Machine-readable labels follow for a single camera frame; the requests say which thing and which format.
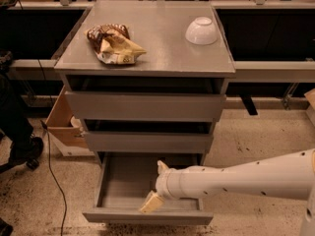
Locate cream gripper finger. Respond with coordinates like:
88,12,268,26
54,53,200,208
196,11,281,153
139,191,164,213

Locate grey drawer cabinet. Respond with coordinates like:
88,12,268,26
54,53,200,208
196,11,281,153
55,1,235,159

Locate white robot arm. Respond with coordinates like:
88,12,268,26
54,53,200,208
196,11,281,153
140,149,315,236

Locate grey bottom drawer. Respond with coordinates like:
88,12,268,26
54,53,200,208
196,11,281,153
84,153,213,226

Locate wooden box on floor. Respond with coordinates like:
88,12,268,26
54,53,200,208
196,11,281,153
45,88,88,148

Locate person's black leg and shoe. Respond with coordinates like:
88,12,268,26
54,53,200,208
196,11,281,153
0,50,43,169

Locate black floor cable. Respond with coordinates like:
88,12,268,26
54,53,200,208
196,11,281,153
37,59,68,236

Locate white upturned bowl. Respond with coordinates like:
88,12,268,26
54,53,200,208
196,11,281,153
185,17,217,45

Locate grey metal rail frame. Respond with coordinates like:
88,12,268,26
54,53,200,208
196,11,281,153
11,0,315,83

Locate grey drawer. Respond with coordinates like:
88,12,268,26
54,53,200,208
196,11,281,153
84,119,213,153
66,75,225,122
84,153,213,226

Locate crumpled brown chip bag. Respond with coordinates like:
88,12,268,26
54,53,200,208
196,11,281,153
85,24,147,65

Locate black bracket under rail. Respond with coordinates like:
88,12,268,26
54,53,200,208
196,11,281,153
241,94,258,116

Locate grey top drawer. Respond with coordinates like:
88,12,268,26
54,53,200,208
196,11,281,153
66,75,225,122

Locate grey middle drawer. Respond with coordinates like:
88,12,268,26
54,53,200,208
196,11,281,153
84,119,213,153

